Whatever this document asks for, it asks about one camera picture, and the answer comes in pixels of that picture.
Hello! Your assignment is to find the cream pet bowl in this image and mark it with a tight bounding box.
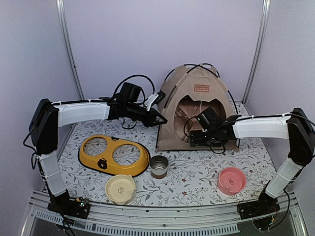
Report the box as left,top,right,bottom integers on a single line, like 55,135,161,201
105,175,136,206

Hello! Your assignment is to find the beige pet tent fabric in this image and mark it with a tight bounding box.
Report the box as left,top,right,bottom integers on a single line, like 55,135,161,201
155,63,241,153

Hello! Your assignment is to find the aluminium frame post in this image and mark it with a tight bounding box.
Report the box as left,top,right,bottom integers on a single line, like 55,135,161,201
242,0,271,105
56,0,85,100

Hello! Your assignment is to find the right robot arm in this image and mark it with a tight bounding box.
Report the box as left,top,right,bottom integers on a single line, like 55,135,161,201
186,108,315,214

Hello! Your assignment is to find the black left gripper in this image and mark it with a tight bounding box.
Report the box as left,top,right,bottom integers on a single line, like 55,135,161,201
126,102,167,127

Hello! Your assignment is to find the yellow double bowl holder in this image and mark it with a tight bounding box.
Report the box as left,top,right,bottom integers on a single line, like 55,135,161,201
78,134,151,177

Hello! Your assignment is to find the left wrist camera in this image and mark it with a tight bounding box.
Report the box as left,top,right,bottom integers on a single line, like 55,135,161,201
144,90,166,111

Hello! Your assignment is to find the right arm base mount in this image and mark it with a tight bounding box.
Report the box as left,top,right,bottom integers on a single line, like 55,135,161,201
237,200,280,231

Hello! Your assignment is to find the aluminium front rail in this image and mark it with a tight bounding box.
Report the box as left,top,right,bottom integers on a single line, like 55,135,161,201
27,191,301,234

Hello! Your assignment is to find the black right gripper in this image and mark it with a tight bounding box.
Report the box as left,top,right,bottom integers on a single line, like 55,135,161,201
191,129,221,147

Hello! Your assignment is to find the aluminium frame post left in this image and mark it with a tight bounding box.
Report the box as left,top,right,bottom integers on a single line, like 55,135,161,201
56,0,85,100

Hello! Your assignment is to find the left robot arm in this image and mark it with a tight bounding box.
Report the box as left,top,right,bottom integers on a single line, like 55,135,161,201
27,82,167,213

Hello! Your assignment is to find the steel cup with brown base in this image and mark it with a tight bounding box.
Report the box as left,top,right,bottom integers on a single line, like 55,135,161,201
149,155,168,179

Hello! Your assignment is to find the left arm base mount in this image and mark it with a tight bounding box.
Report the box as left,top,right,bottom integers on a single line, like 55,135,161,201
47,195,90,219

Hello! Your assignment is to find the beige patterned pet pillow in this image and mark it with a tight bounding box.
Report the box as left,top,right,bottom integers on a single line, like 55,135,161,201
173,96,226,143

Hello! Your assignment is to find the pink pet bowl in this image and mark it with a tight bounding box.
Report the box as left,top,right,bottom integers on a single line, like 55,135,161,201
217,167,247,196

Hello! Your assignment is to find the aluminium frame post right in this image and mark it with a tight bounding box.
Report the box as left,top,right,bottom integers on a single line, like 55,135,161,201
242,0,271,105

